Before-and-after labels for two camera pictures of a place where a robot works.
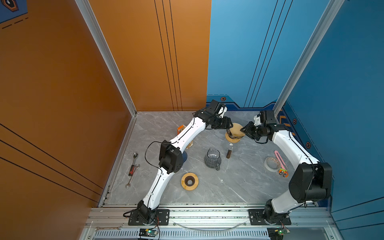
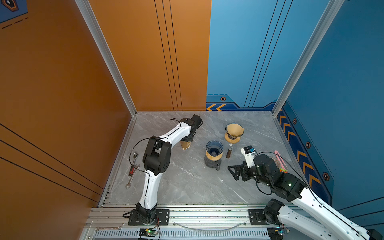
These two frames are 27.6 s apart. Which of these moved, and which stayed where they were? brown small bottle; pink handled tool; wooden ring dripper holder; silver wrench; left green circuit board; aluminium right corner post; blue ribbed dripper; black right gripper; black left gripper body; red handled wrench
Moved: blue ribbed dripper; black right gripper; black left gripper body
Stayed: aluminium right corner post; left green circuit board; pink handled tool; silver wrench; brown small bottle; red handled wrench; wooden ring dripper holder
